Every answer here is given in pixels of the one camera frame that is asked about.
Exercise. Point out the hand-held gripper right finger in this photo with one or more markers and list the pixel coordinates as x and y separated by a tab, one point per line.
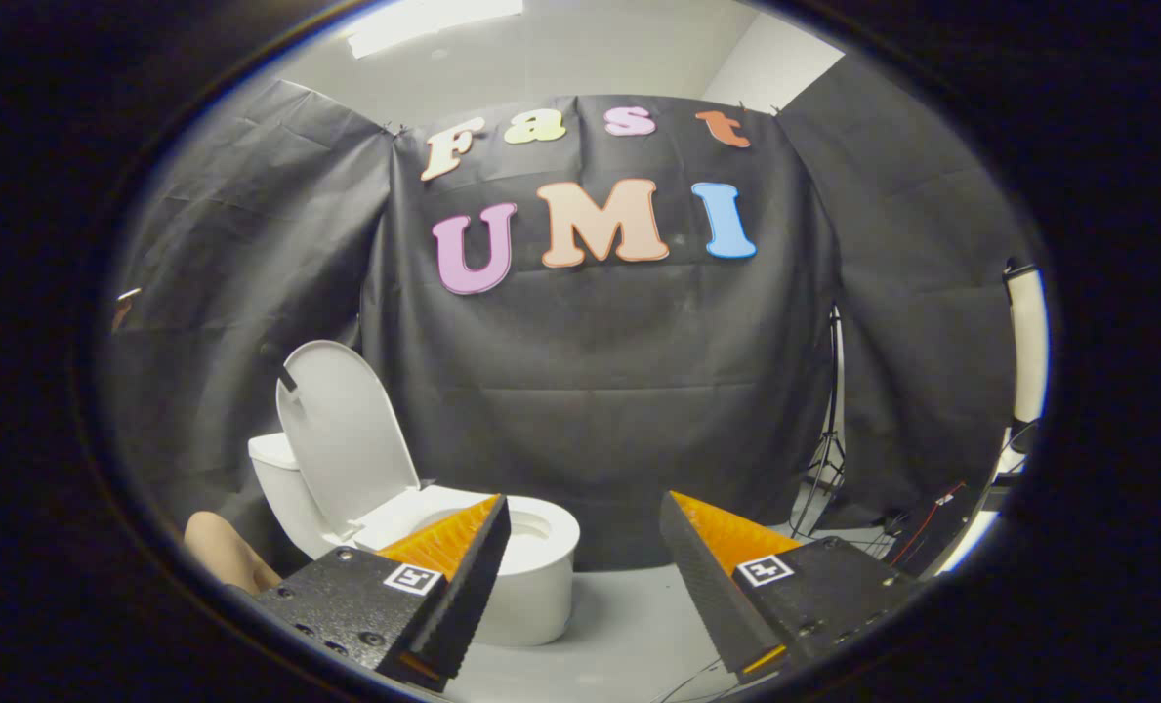
707	586

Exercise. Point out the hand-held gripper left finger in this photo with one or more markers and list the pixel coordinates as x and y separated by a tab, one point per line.
468	586

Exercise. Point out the white toilet lid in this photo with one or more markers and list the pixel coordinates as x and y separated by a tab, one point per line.
346	430

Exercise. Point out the white toilet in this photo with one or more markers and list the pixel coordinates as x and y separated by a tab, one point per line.
541	586

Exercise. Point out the black tripod stand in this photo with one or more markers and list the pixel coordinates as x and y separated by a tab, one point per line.
827	439

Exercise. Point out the black backdrop cloth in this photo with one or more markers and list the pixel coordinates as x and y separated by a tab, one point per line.
600	391

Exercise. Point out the person's bare leg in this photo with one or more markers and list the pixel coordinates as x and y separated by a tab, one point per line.
228	552

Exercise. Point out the white standing panel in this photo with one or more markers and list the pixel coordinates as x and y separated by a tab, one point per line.
1027	342

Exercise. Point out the dark smartphone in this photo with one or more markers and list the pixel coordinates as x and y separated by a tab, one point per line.
130	293

